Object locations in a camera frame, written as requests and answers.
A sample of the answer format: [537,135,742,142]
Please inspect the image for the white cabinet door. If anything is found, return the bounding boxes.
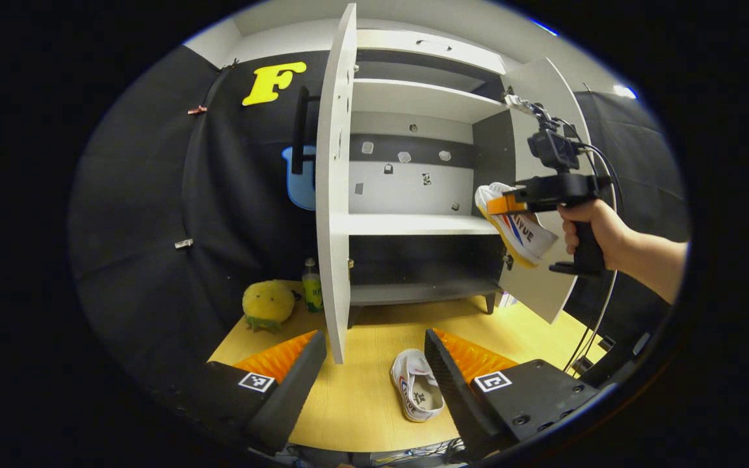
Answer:
[497,57,594,324]
[316,3,358,365]

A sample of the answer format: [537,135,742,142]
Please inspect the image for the black door handle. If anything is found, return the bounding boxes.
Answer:
[291,86,311,176]

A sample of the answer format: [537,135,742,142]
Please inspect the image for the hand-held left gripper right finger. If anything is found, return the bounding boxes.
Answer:
[424,328,603,461]

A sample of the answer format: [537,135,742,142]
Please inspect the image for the green drink bottle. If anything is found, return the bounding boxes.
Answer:
[302,258,324,314]

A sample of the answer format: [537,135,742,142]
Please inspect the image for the yellow plush toy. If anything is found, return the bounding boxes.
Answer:
[243,280,296,333]

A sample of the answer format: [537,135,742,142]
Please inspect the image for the white grey shoe cabinet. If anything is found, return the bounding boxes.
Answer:
[347,29,519,327]

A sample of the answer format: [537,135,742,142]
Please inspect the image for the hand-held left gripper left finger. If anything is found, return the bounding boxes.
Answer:
[176,330,327,456]

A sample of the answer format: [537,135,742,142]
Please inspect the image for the white canvas shoe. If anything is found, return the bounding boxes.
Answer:
[475,182,559,269]
[390,348,445,423]

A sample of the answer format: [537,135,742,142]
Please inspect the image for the black backdrop cloth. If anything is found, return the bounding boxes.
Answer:
[69,44,690,391]

